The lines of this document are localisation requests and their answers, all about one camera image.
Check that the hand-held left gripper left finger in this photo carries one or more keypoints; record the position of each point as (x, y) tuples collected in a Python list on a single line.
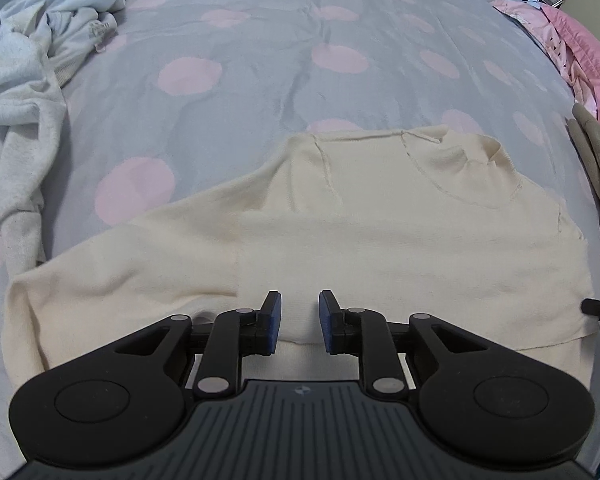
[(273, 322)]

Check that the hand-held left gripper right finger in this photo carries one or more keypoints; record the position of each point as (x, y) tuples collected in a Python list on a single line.
[(326, 324)]

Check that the cream knit sweater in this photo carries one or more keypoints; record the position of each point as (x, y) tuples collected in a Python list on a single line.
[(380, 230)]

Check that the pink quilt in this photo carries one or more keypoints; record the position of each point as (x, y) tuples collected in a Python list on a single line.
[(580, 45)]

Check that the pink polka dot bed sheet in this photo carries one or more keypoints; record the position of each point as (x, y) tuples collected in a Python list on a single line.
[(280, 35)]

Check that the white hoodie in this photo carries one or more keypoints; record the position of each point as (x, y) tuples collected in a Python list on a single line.
[(25, 90)]

